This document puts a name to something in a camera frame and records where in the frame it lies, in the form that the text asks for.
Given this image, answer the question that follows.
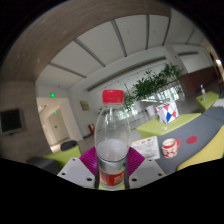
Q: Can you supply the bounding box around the green upholstered seat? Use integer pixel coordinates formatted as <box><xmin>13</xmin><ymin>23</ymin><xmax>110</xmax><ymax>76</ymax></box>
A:
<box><xmin>43</xmin><ymin>144</ymin><xmax>82</xmax><ymax>168</ymax></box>

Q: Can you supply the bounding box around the black wall screen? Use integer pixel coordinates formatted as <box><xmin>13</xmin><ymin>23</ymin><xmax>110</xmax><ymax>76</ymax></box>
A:
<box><xmin>0</xmin><ymin>108</ymin><xmax>27</xmax><ymax>136</ymax></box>

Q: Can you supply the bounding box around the framed wall picture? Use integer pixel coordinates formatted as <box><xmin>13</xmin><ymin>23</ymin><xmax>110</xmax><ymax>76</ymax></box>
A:
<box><xmin>79</xmin><ymin>100</ymin><xmax>90</xmax><ymax>112</ymax></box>

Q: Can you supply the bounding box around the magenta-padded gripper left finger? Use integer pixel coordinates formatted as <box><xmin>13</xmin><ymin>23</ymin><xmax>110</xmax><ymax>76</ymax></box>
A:
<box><xmin>57</xmin><ymin>146</ymin><xmax>100</xmax><ymax>189</ymax></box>

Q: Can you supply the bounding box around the group of potted plants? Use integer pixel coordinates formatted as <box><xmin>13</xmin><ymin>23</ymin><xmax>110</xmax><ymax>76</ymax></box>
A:
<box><xmin>123</xmin><ymin>62</ymin><xmax>184</xmax><ymax>113</ymax></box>

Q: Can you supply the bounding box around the yellow and white leaflet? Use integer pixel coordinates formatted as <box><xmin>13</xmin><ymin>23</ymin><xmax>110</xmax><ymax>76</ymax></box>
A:
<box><xmin>213</xmin><ymin>98</ymin><xmax>224</xmax><ymax>108</ymax></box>

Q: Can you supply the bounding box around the red and white mug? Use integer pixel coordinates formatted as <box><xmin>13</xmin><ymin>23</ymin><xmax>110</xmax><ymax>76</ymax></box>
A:
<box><xmin>161</xmin><ymin>137</ymin><xmax>182</xmax><ymax>159</ymax></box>

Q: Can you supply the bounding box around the long green table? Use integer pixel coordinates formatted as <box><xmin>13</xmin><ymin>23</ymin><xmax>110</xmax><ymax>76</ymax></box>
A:
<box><xmin>136</xmin><ymin>112</ymin><xmax>203</xmax><ymax>139</ymax></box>

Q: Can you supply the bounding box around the clear red-capped water bottle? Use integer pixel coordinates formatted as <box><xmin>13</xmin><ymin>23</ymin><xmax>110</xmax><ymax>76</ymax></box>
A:
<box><xmin>93</xmin><ymin>89</ymin><xmax>132</xmax><ymax>190</ymax></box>

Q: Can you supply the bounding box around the small green table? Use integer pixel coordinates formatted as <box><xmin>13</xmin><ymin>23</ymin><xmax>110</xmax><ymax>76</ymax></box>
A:
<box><xmin>195</xmin><ymin>91</ymin><xmax>220</xmax><ymax>114</ymax></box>

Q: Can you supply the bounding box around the white red blue cube box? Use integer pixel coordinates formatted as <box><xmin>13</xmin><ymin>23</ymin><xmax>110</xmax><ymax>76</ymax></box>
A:
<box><xmin>155</xmin><ymin>101</ymin><xmax>180</xmax><ymax>125</ymax></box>

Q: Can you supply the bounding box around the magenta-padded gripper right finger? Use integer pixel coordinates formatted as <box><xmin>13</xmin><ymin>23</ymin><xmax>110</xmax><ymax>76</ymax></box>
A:
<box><xmin>125</xmin><ymin>147</ymin><xmax>167</xmax><ymax>189</ymax></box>

